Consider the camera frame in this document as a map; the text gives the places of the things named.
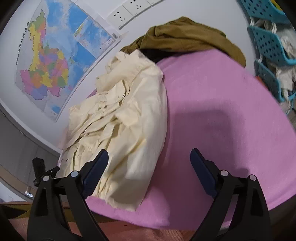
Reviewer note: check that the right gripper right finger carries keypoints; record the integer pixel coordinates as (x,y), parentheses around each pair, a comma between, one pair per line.
(239,210)

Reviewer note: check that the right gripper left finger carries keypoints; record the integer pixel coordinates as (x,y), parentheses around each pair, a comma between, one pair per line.
(77,186)

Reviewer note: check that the cream beige jacket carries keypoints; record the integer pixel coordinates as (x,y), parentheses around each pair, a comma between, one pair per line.
(128,118)

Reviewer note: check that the grey brown door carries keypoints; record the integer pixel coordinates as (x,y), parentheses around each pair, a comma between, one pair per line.
(18,149)

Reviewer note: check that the peach knit sleeve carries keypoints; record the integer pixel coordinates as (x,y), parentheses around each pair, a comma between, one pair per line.
(17,225)

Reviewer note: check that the pink daisy bed sheet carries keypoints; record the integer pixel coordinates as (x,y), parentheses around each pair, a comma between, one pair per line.
(218,107)

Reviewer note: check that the black garment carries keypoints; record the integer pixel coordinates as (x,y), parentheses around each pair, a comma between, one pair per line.
(157,55)

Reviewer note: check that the teal perforated storage rack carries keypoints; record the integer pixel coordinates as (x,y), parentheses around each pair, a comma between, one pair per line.
(272,29)

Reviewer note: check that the olive brown garment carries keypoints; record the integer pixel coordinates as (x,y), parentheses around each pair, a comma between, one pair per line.
(184,32)

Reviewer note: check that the silver door handle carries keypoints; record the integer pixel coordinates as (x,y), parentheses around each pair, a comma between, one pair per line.
(28,194)

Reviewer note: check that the colourful wall map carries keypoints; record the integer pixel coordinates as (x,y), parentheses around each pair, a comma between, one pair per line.
(61,43)

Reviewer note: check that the white wall socket panel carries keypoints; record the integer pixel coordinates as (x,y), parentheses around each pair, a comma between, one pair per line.
(129,10)

